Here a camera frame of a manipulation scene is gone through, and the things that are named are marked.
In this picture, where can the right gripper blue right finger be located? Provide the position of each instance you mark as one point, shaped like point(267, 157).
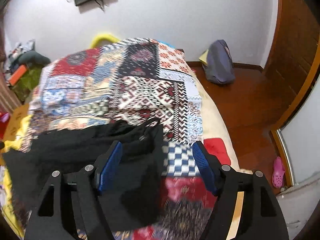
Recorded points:
point(209, 168)

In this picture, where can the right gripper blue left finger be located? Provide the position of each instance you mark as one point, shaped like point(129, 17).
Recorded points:
point(106, 166)

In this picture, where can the black zip hoodie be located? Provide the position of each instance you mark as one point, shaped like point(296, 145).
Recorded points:
point(132, 201)

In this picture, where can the red small cloth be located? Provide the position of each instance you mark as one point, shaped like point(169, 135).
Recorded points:
point(216, 147)

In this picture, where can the beige bed sheet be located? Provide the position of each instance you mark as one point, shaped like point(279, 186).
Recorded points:
point(214, 127)

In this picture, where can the pink croc shoe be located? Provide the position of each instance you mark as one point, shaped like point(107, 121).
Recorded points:
point(278, 173)

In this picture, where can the patchwork patterned bedspread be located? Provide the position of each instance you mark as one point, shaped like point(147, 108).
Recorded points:
point(141, 93)

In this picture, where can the white wardrobe panel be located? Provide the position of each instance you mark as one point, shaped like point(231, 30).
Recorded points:
point(301, 140)

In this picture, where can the grey blue backpack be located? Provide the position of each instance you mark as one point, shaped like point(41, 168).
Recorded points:
point(217, 63)

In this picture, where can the yellow duck print blanket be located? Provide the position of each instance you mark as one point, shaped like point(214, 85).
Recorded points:
point(7, 210)

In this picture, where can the green patterned box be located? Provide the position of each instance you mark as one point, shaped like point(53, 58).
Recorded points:
point(27, 82)

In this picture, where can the red bag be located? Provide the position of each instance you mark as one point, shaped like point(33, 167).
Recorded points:
point(4, 120)

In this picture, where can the striped pink curtain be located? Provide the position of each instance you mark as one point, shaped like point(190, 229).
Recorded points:
point(8, 99)

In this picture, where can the orange flat box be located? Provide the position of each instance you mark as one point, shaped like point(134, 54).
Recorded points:
point(21, 70)

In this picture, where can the yellow round pillow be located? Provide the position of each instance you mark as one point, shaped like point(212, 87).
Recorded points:
point(103, 38)

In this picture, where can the dark green cushion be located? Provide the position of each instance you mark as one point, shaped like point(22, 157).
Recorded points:
point(33, 57)

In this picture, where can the brown wooden door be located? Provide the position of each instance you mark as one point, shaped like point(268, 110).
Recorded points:
point(293, 62)

